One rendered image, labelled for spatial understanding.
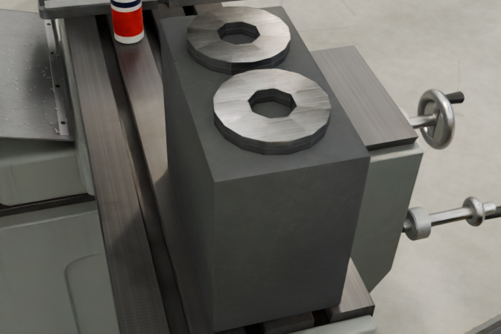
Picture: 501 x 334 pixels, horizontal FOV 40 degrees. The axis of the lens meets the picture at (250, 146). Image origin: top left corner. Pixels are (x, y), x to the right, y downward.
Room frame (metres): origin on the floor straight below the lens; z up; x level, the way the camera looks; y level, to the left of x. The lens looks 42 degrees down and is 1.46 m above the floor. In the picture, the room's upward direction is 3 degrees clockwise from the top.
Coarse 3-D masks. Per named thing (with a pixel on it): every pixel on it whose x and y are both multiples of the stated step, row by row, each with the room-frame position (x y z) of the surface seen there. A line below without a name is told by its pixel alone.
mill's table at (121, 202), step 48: (96, 48) 0.76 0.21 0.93; (144, 48) 0.77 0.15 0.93; (96, 96) 0.66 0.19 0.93; (144, 96) 0.67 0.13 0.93; (96, 144) 0.57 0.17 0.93; (144, 144) 0.58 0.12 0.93; (96, 192) 0.50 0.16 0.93; (144, 192) 0.53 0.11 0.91; (144, 240) 0.44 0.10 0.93; (144, 288) 0.38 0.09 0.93; (192, 288) 0.38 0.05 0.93
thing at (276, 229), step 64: (192, 64) 0.47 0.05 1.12; (256, 64) 0.47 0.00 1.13; (192, 128) 0.40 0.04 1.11; (256, 128) 0.38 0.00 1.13; (320, 128) 0.38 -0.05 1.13; (192, 192) 0.41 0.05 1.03; (256, 192) 0.35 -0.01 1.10; (320, 192) 0.36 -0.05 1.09; (192, 256) 0.42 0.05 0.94; (256, 256) 0.35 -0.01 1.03; (320, 256) 0.36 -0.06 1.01; (256, 320) 0.35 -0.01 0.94
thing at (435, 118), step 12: (432, 96) 1.03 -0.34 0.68; (444, 96) 1.02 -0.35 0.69; (456, 96) 1.03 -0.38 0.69; (420, 108) 1.06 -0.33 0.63; (432, 108) 1.03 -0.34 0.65; (444, 108) 1.00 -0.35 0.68; (408, 120) 0.98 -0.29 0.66; (420, 120) 1.01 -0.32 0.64; (432, 120) 1.01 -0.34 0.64; (444, 120) 0.98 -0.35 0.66; (420, 132) 1.04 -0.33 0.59; (432, 132) 1.01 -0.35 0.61; (444, 132) 0.97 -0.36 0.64; (432, 144) 0.99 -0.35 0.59; (444, 144) 0.97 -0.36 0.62
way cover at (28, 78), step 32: (0, 32) 0.87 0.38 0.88; (32, 32) 0.90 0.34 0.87; (0, 64) 0.79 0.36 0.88; (32, 64) 0.81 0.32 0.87; (0, 96) 0.72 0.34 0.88; (32, 96) 0.73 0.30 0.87; (64, 96) 0.75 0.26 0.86; (0, 128) 0.65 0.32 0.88; (32, 128) 0.67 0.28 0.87; (64, 128) 0.68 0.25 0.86
